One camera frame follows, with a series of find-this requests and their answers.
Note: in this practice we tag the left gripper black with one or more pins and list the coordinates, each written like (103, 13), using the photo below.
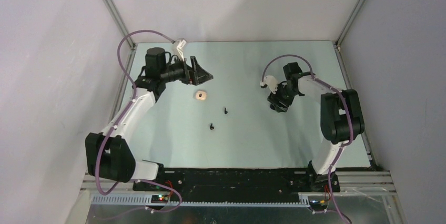
(195, 75)

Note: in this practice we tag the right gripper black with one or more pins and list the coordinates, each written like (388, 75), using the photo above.
(274, 99)

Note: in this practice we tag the beige earbud charging case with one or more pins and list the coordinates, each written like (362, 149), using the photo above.
(201, 95)

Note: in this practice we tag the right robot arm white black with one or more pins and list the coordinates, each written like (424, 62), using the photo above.
(341, 118)

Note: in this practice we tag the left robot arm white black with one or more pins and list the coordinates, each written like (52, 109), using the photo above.
(108, 152)

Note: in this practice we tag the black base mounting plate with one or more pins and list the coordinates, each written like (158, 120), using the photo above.
(241, 185)

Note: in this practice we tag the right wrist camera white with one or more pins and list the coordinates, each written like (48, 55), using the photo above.
(269, 82)

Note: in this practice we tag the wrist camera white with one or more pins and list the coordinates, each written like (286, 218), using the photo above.
(269, 82)
(179, 46)

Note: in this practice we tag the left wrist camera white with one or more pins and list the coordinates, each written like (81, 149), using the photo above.
(179, 46)

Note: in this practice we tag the aluminium frame rail front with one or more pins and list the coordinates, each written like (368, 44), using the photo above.
(351, 182)

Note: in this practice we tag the white cable duct strip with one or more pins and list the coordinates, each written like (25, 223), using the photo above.
(153, 200)

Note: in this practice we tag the left corner aluminium post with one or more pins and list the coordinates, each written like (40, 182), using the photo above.
(116, 16)

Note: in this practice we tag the corner aluminium post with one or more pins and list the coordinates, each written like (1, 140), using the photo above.
(116, 16)
(351, 18)

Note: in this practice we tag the right corner aluminium post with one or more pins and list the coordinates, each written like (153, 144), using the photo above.
(351, 18)

